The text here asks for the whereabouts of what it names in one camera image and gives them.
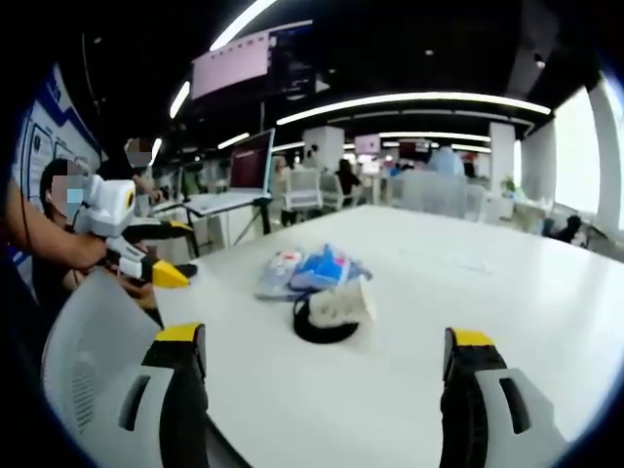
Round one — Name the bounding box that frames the pink hanging screen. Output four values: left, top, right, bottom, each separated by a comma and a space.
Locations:
189, 33, 272, 101

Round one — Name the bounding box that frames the clear plastic packet item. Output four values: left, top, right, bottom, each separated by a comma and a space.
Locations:
253, 249, 307, 301

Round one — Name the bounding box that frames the monitor with dark red screen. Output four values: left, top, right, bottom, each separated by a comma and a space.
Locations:
227, 128, 277, 195

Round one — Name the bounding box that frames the person's left hand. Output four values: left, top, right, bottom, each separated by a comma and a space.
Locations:
71, 235, 111, 274

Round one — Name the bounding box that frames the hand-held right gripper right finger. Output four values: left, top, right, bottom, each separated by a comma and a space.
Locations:
440, 327, 570, 468

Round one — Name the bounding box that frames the frosted glass partition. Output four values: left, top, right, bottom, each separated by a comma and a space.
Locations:
398, 172, 470, 219

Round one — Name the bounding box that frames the long ceiling light strip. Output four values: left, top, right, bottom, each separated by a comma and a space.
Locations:
274, 91, 553, 127

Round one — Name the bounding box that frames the dark hanging screen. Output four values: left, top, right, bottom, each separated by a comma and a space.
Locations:
267, 25, 319, 97

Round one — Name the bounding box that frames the blue plastic packet item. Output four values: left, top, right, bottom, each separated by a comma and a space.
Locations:
287, 242, 374, 294

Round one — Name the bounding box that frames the white tilted desk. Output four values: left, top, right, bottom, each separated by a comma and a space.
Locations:
180, 189, 273, 216

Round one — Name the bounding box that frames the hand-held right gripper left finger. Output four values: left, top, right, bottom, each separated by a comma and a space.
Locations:
109, 321, 212, 468

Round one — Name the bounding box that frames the blue and white wall poster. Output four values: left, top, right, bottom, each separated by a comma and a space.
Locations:
12, 62, 104, 201

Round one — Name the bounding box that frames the white mesh office chair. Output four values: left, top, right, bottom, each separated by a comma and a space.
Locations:
40, 266, 166, 445

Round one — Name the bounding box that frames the black cable item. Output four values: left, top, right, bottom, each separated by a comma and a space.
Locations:
292, 291, 361, 345

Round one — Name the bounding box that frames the white table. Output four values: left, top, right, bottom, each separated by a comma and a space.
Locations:
154, 204, 624, 468

